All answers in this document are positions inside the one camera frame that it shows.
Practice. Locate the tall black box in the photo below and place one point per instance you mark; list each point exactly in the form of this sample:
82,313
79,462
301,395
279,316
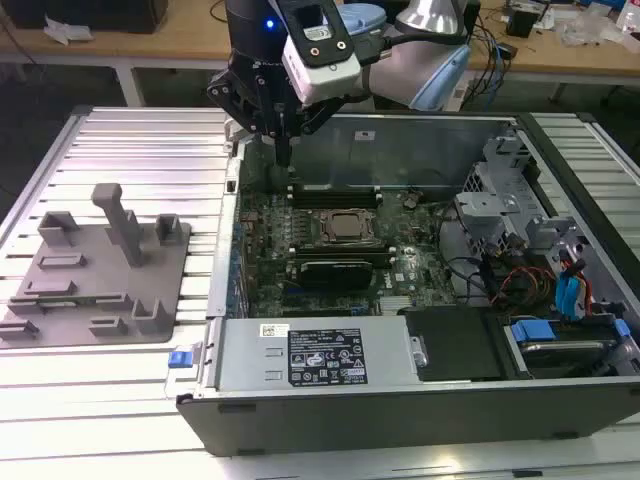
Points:
472,20

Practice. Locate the open black PC case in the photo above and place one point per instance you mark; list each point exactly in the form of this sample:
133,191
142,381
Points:
400,425

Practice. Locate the small black cube box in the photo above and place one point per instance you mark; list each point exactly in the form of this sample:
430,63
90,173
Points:
520,22

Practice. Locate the silver finned heat sink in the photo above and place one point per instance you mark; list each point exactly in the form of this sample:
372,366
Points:
397,303

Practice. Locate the wooden desk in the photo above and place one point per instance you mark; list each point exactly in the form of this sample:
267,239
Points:
175,45

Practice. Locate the CPU socket with CPU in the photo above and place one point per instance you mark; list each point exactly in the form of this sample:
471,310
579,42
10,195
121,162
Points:
342,225

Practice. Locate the silver metal drive cage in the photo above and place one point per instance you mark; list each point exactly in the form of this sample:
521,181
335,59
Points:
492,205

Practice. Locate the black graphics card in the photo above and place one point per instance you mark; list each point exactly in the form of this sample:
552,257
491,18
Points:
335,275

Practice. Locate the black drive bay cover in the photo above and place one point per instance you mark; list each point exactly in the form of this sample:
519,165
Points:
450,345

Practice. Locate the clear plastic bag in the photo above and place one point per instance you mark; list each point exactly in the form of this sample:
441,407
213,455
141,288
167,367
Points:
585,25

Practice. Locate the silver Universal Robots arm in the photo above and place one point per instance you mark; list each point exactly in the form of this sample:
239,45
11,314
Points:
400,70

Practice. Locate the gray plastic parts rack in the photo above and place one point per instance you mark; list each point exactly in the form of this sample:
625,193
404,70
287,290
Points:
100,300

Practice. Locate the large black box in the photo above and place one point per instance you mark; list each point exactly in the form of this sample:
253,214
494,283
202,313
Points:
100,12

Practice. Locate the silver power supply unit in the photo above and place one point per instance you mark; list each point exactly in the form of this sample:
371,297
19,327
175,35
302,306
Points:
250,360

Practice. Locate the green motherboard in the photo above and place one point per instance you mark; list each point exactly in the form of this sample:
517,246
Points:
415,260

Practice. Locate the round coin battery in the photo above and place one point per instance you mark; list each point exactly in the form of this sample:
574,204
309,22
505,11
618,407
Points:
411,202

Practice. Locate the hard disk in blue carrier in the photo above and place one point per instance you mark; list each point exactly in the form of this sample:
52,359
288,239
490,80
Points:
560,352

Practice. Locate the small flat black device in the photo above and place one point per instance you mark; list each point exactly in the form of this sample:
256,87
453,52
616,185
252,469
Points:
509,50

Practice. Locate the white printed box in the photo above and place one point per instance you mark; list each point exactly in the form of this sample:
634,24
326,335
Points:
629,22

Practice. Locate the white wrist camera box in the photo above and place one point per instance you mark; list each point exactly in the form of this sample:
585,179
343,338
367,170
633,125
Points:
320,75

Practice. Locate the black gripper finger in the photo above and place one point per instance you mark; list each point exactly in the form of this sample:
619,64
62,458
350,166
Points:
227,92
320,112

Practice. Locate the blue case latch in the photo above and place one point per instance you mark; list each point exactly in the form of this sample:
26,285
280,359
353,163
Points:
180,360

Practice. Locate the green RAM stick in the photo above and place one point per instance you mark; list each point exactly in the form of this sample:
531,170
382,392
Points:
70,299
345,257

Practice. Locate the crumpled white paper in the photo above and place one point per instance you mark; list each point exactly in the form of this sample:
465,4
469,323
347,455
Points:
65,30

